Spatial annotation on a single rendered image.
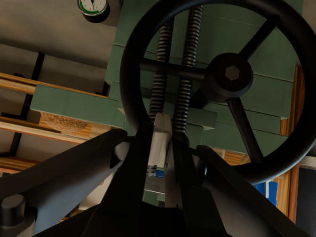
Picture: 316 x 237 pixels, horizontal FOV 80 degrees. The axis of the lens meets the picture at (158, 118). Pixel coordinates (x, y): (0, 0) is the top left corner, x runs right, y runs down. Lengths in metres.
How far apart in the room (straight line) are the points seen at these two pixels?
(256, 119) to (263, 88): 0.08
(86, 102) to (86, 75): 2.66
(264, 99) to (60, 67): 3.00
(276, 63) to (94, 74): 2.76
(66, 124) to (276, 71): 0.51
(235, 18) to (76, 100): 0.42
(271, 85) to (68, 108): 0.47
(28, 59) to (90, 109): 3.04
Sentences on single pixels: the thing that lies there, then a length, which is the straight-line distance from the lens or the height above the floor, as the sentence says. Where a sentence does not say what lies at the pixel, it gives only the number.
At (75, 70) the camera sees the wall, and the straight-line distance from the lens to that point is 3.17.
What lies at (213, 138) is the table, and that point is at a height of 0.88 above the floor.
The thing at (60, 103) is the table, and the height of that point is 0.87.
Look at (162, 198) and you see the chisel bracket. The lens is 0.57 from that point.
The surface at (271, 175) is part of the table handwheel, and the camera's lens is 0.29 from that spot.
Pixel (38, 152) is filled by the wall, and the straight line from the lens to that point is 3.19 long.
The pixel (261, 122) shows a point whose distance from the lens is 0.50.
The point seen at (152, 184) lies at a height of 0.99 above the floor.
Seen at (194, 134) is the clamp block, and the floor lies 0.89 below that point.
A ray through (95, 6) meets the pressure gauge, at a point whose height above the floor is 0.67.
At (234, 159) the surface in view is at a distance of 0.64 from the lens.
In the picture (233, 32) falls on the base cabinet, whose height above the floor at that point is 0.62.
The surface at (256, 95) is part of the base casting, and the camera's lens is 0.50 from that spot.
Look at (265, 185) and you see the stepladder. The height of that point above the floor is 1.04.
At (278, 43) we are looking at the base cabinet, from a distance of 0.57.
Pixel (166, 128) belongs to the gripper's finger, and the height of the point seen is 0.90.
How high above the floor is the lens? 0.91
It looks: 7 degrees down
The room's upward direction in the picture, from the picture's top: 168 degrees counter-clockwise
